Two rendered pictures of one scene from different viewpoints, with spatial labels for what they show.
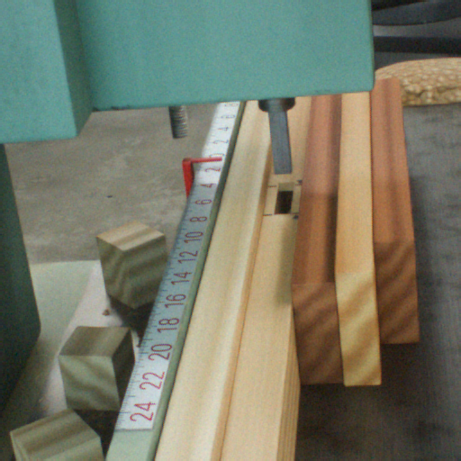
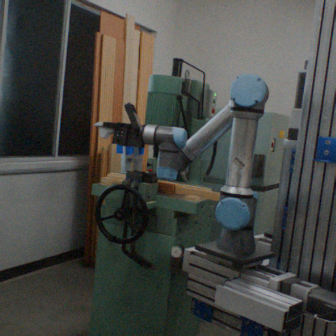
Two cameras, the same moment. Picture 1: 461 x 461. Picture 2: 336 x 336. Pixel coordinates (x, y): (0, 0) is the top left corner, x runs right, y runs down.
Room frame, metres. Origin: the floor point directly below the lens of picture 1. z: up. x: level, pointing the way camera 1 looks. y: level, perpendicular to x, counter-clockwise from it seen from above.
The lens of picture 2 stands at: (1.28, -2.48, 1.27)
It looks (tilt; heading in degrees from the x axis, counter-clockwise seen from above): 6 degrees down; 105
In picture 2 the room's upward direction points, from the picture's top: 6 degrees clockwise
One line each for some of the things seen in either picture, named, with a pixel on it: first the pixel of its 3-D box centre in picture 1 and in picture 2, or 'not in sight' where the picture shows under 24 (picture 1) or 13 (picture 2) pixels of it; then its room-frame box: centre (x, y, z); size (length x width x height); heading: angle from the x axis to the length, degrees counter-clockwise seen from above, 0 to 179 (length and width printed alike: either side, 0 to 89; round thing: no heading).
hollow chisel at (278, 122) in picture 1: (279, 125); not in sight; (0.58, -0.03, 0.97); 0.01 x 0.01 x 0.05; 81
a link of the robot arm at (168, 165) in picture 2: not in sight; (168, 164); (0.84, -0.78, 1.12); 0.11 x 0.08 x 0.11; 88
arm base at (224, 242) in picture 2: not in sight; (237, 235); (1.11, -0.68, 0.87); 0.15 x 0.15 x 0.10
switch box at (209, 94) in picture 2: not in sight; (208, 103); (0.76, 0.26, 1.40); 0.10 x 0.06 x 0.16; 81
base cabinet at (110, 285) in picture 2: not in sight; (152, 281); (0.59, 0.09, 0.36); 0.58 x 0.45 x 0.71; 81
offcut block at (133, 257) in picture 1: (134, 264); not in sight; (0.75, 0.07, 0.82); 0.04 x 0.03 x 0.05; 34
